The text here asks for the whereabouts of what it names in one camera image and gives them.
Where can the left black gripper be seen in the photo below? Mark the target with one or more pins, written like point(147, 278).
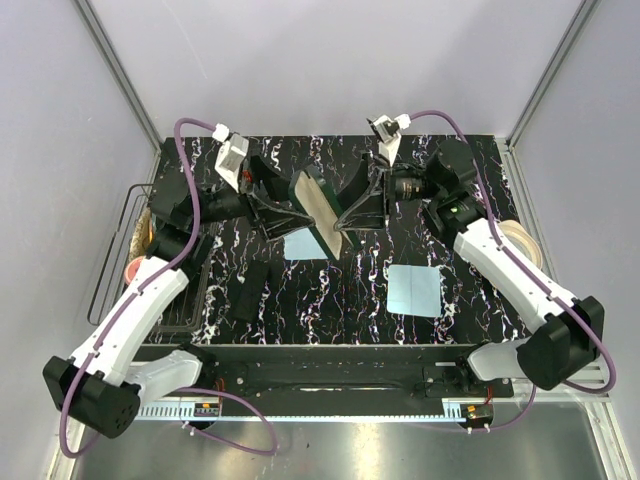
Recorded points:
point(273, 221)

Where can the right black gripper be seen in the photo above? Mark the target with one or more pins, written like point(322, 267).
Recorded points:
point(368, 214)

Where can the dark green glasses case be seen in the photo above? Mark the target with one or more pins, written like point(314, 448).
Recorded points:
point(314, 197)

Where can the light blue cloth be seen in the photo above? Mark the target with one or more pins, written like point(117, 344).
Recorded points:
point(302, 245)
point(414, 290)

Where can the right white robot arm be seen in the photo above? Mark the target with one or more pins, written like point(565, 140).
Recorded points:
point(565, 331)

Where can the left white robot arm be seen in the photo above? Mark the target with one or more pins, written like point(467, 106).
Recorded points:
point(97, 385)

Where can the black glasses case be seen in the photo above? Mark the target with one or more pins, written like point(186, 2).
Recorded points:
point(245, 304)

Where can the woven beige plate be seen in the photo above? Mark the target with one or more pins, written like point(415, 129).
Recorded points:
point(142, 235)

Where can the pink patterned cup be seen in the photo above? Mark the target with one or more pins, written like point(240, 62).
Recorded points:
point(132, 268)

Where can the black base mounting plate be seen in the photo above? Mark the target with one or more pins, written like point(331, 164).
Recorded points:
point(427, 370)

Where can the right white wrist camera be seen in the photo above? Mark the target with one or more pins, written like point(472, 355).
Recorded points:
point(388, 133)

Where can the black wire dish rack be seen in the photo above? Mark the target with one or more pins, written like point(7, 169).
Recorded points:
point(184, 315)

